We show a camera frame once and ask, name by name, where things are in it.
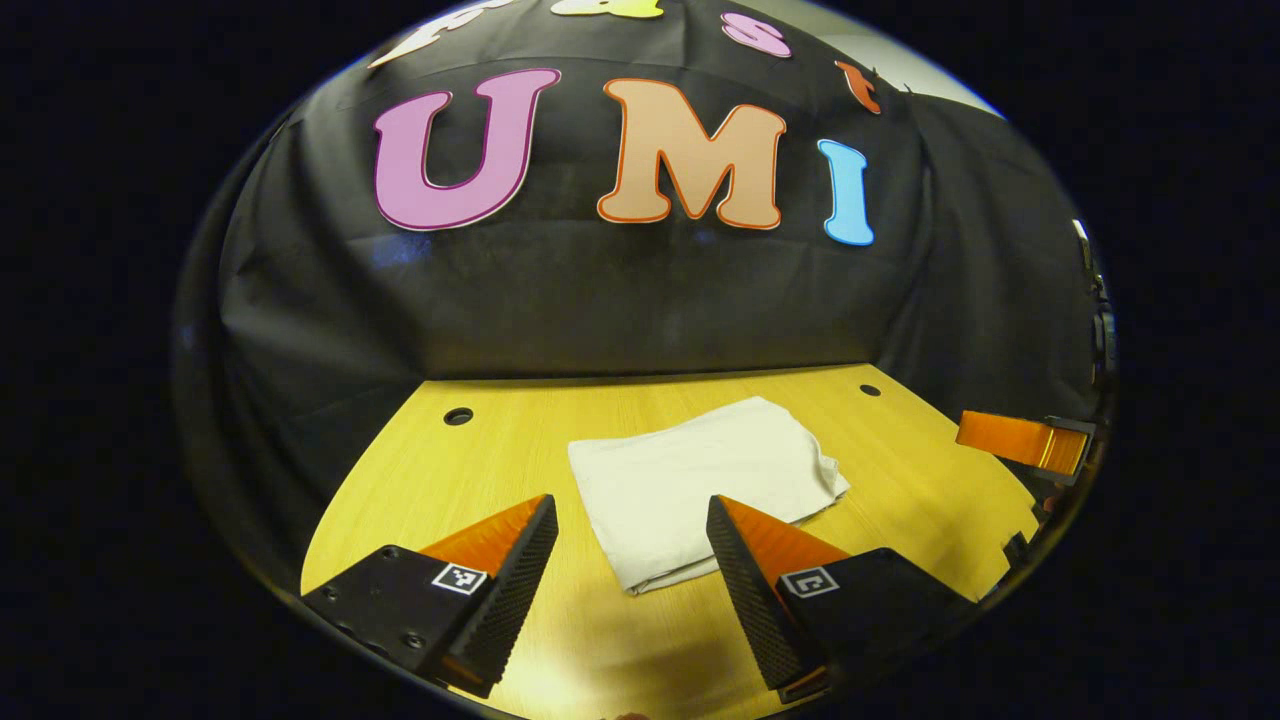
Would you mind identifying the white jeans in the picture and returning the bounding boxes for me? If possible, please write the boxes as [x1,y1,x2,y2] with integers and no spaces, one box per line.
[567,396,851,597]

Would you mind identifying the black backdrop cloth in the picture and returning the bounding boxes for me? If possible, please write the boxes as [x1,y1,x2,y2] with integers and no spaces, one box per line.
[175,0,1113,591]

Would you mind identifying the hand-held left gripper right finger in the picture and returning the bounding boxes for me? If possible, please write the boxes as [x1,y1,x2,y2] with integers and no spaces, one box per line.
[705,494,981,704]

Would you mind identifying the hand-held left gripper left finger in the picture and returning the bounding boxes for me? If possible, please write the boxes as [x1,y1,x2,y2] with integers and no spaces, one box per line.
[300,493,560,699]

